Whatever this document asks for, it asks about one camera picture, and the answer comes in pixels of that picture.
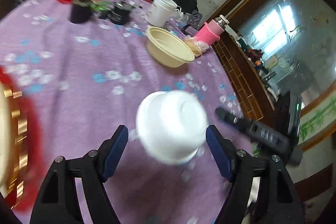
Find purple floral tablecloth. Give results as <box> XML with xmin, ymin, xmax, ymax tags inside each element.
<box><xmin>1</xmin><ymin>0</ymin><xmax>251</xmax><ymax>223</ymax></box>

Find wooden glass cabinet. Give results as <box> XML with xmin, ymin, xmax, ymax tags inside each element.
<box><xmin>209</xmin><ymin>0</ymin><xmax>336</xmax><ymax>204</ymax></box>

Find plastic bag with snacks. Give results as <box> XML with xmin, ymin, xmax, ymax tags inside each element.
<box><xmin>184</xmin><ymin>36</ymin><xmax>210</xmax><ymax>58</ymax></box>

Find black electronic device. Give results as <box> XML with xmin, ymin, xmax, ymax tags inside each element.
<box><xmin>108</xmin><ymin>1</ymin><xmax>133</xmax><ymax>26</ymax></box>

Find red glass plate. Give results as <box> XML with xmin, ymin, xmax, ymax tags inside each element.
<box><xmin>1</xmin><ymin>68</ymin><xmax>46</xmax><ymax>211</ymax></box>

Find white plastic jar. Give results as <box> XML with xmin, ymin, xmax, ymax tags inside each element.
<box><xmin>144</xmin><ymin>0</ymin><xmax>178</xmax><ymax>27</ymax></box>

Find green circuit board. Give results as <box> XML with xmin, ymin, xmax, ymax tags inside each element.
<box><xmin>91</xmin><ymin>1</ymin><xmax>112</xmax><ymax>14</ymax></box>

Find pink sleeved bottle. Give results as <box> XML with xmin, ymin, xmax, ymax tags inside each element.
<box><xmin>194</xmin><ymin>15</ymin><xmax>230</xmax><ymax>46</ymax></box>

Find white foam bowl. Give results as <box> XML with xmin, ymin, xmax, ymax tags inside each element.
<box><xmin>135</xmin><ymin>90</ymin><xmax>209</xmax><ymax>165</ymax></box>

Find black cylinder container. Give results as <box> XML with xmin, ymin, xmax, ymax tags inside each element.
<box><xmin>69</xmin><ymin>0</ymin><xmax>93</xmax><ymax>24</ymax></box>

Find small beige plastic bowl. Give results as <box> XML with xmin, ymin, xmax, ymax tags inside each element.
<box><xmin>146</xmin><ymin>26</ymin><xmax>195</xmax><ymax>68</ymax></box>

